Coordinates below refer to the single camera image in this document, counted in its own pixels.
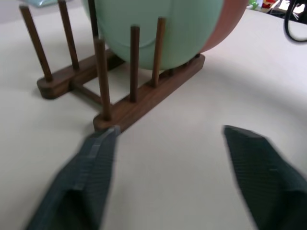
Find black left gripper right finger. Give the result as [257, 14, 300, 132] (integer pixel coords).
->
[223, 125, 307, 230]

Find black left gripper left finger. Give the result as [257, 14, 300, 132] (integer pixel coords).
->
[25, 125, 120, 230]

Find wooden dish rack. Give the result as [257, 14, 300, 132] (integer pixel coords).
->
[19, 0, 206, 133]

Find pink plate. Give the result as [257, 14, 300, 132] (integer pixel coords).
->
[198, 0, 248, 54]

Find green plate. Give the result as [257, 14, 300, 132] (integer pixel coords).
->
[83, 0, 225, 70]

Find colourful items at table edge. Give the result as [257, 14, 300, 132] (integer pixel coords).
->
[247, 0, 288, 13]

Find blue plate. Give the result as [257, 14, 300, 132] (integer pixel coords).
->
[25, 0, 59, 8]

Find black cable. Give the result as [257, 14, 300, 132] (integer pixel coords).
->
[284, 0, 307, 43]

